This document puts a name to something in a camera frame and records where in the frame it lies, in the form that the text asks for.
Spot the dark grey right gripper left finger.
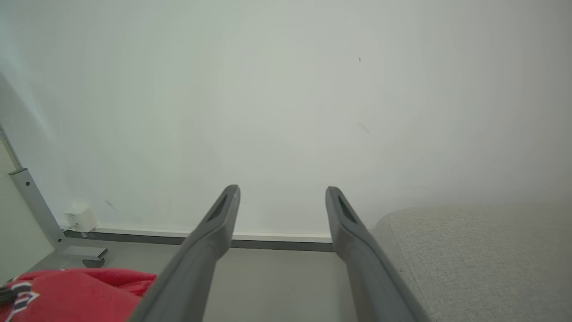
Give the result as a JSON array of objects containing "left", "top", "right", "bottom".
[{"left": 127, "top": 185, "right": 241, "bottom": 322}]

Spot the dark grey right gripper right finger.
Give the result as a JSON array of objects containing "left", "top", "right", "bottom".
[{"left": 325, "top": 186, "right": 432, "bottom": 322}]

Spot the red sports jersey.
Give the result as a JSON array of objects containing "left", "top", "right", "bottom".
[{"left": 0, "top": 267, "right": 158, "bottom": 322}]

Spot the white and black baseboard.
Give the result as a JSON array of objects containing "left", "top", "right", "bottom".
[{"left": 63, "top": 226, "right": 336, "bottom": 252}]

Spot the grey metal partition foot bar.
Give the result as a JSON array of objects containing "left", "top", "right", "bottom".
[{"left": 58, "top": 245, "right": 109, "bottom": 262}]

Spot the light grey fabric sofa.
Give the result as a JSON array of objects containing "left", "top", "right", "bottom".
[{"left": 371, "top": 205, "right": 572, "bottom": 322}]

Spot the grey framed white partition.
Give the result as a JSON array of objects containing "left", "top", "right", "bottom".
[{"left": 0, "top": 127, "right": 67, "bottom": 282}]

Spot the white wall power box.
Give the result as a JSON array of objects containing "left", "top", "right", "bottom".
[{"left": 64, "top": 206, "right": 99, "bottom": 233}]

